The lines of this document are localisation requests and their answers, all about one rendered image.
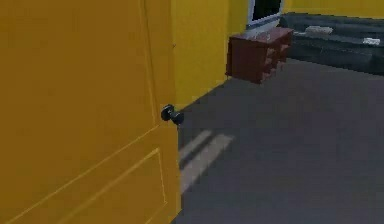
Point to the dark grey sofa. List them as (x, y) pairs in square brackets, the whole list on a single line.
[(336, 50)]

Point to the yellow room door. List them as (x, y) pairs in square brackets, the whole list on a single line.
[(76, 110)]

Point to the white flat cushion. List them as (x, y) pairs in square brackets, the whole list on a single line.
[(319, 30)]

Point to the black round door knob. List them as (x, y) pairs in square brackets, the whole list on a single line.
[(171, 115)]

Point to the white framed television set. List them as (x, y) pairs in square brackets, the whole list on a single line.
[(265, 11)]

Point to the small white flat object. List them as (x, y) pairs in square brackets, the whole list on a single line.
[(371, 41)]

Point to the dark red chest of drawers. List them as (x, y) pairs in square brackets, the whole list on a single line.
[(255, 55)]

